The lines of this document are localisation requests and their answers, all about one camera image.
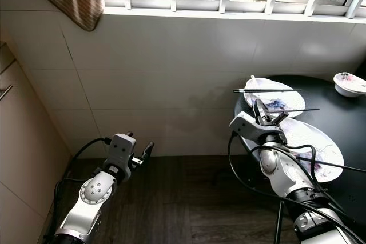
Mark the white plate with purple print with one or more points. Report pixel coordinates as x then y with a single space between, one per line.
320 141

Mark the white ceramic spoon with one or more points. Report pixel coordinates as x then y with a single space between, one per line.
253 79

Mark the black round table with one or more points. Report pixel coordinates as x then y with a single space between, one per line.
337 112

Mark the white plate with blue print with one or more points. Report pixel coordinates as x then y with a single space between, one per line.
291 100

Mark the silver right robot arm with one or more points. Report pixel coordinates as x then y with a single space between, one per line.
269 164

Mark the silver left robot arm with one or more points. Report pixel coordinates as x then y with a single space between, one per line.
94 192

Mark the white patterned bowl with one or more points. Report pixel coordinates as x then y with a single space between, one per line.
349 86

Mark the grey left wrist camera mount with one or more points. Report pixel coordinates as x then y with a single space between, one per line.
121 150

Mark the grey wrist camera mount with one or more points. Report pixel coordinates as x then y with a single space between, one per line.
249 127
121 150

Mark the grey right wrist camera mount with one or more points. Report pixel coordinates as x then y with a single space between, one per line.
249 127

